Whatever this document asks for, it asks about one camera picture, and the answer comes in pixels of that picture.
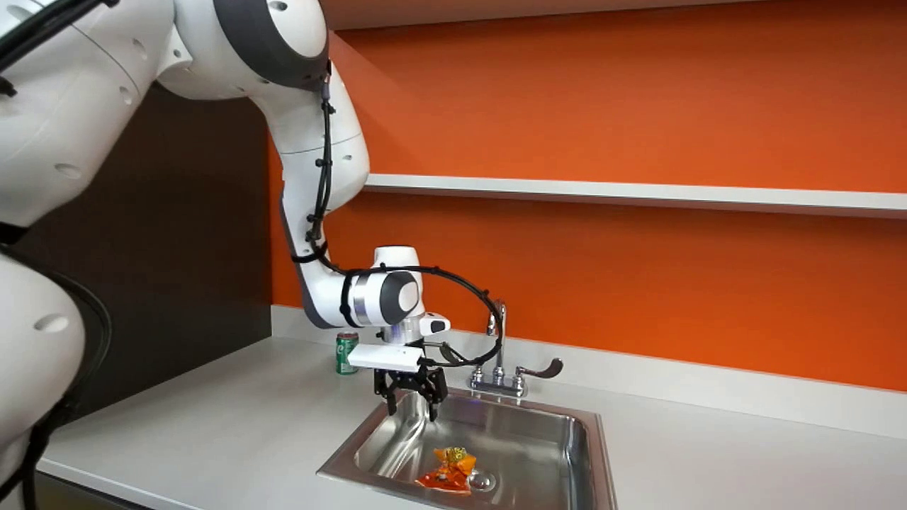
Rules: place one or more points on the dark wood cabinet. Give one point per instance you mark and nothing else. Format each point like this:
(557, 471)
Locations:
(175, 239)

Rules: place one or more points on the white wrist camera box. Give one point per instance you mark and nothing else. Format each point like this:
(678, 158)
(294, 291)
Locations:
(387, 359)

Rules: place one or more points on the orange cheetos bag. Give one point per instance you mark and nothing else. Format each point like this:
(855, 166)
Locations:
(452, 471)

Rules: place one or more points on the green soda can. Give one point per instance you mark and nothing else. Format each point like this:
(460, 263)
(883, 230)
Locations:
(343, 348)

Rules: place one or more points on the upper white wall shelf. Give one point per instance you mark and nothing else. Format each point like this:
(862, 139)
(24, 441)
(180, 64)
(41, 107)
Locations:
(428, 12)

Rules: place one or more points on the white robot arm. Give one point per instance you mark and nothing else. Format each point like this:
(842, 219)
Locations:
(124, 115)

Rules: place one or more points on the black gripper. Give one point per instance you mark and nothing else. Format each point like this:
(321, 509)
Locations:
(428, 385)

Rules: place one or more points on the stainless steel sink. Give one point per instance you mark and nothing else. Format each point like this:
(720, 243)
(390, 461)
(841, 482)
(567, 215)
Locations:
(479, 455)

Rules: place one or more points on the white wall shelf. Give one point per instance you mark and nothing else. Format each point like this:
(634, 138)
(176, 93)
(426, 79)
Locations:
(428, 12)
(705, 196)

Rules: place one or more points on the lower white wall shelf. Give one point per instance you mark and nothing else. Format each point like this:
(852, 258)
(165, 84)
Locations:
(705, 196)

